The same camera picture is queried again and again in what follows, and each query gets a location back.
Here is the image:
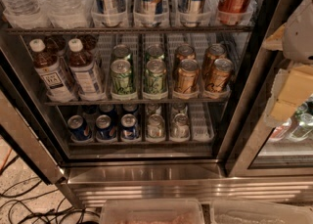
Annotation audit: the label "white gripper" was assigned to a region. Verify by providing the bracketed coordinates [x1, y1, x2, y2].
[262, 0, 313, 127]

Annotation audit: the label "right front orange can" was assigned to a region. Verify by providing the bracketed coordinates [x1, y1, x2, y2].
[204, 59, 234, 99]

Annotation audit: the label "left front orange can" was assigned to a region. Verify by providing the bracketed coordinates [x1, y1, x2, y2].
[173, 59, 200, 99]

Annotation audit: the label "left rear orange can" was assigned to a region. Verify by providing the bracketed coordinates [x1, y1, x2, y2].
[173, 43, 196, 70]

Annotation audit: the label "right front silver can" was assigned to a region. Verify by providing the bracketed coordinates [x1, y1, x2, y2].
[170, 113, 190, 142]

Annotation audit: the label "right rear green can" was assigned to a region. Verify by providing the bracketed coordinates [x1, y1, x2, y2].
[145, 44, 165, 62]

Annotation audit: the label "green can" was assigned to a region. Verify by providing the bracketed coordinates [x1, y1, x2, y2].
[112, 44, 133, 63]
[144, 59, 168, 100]
[111, 59, 136, 100]
[145, 44, 165, 62]

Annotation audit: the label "right front green can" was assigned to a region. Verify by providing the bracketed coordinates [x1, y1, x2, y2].
[144, 59, 168, 100]

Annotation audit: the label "left front silver can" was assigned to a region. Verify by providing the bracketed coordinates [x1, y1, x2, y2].
[147, 114, 165, 142]

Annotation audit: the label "left front green can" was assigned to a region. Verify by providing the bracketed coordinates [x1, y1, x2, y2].
[111, 59, 136, 100]

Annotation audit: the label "left rear green can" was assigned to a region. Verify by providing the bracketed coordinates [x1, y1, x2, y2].
[112, 44, 133, 63]

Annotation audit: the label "right blue pepsi can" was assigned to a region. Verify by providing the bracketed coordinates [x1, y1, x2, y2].
[121, 113, 139, 140]

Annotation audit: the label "blue pepsi can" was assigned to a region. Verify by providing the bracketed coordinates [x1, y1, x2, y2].
[95, 114, 116, 142]
[121, 113, 139, 140]
[67, 115, 92, 143]

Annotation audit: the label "stainless steel fridge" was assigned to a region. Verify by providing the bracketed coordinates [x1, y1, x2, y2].
[1, 0, 313, 207]

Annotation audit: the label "middle blue pepsi can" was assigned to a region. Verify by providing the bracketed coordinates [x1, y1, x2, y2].
[95, 114, 116, 142]

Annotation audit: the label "left blue pepsi can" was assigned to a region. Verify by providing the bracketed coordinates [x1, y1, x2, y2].
[67, 115, 92, 143]

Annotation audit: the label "open fridge door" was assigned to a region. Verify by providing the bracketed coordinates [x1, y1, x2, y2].
[0, 68, 65, 184]

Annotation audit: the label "right clear plastic bin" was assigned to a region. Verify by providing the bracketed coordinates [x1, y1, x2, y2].
[210, 200, 313, 224]

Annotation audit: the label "clear plastic bin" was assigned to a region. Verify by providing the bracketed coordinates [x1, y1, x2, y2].
[210, 200, 313, 224]
[99, 199, 204, 224]

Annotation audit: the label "right iced tea bottle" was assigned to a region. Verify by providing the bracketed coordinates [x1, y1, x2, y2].
[68, 38, 105, 101]

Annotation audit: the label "iced tea bottle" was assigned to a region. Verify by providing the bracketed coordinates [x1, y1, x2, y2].
[68, 38, 105, 101]
[29, 39, 76, 103]

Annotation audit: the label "left clear plastic bin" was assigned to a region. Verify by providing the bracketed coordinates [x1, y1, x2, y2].
[99, 199, 204, 224]

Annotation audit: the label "right clear water bottle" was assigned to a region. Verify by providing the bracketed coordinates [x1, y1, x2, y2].
[45, 0, 87, 29]

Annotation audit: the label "clear water bottle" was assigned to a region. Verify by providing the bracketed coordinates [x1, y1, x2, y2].
[45, 0, 87, 29]
[1, 0, 50, 29]

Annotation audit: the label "left iced tea bottle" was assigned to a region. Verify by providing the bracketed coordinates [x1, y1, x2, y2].
[29, 39, 76, 103]

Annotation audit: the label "left clear water bottle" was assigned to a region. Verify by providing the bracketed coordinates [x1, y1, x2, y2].
[1, 0, 50, 29]

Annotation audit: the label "orange floor cable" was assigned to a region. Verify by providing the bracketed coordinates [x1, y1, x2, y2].
[0, 148, 14, 174]

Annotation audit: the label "black floor cables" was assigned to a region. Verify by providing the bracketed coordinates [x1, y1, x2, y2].
[0, 156, 101, 224]

